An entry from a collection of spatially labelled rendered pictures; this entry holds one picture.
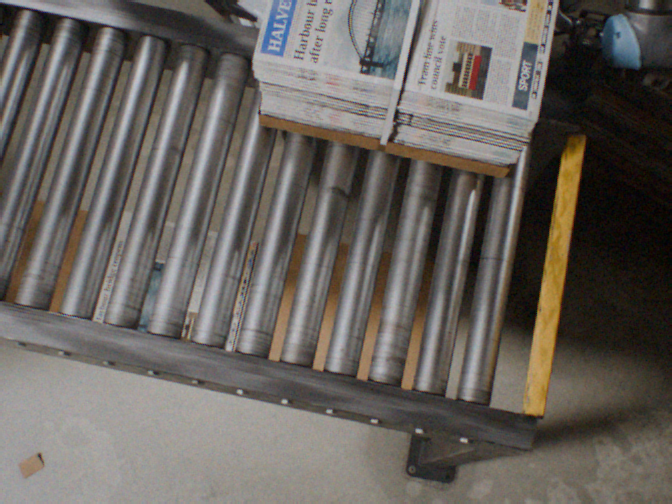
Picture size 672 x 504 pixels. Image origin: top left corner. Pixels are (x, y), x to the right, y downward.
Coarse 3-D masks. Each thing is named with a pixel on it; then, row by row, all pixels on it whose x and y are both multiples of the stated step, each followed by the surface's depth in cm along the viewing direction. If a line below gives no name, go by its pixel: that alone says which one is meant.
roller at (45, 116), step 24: (72, 24) 143; (72, 48) 143; (48, 72) 141; (72, 72) 143; (48, 96) 140; (48, 120) 139; (24, 144) 138; (48, 144) 139; (24, 168) 137; (24, 192) 136; (0, 216) 135; (24, 216) 136; (0, 240) 134; (24, 240) 137; (0, 264) 133; (0, 288) 133
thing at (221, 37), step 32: (0, 0) 144; (32, 0) 144; (64, 0) 144; (96, 0) 144; (128, 0) 145; (96, 32) 146; (128, 32) 144; (160, 32) 143; (192, 32) 144; (224, 32) 144; (256, 32) 144; (544, 96) 144; (576, 96) 144; (544, 128) 146; (576, 128) 144
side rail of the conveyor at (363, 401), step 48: (0, 336) 131; (48, 336) 131; (96, 336) 131; (144, 336) 131; (192, 384) 138; (240, 384) 130; (288, 384) 131; (336, 384) 131; (432, 432) 132; (480, 432) 130; (528, 432) 130
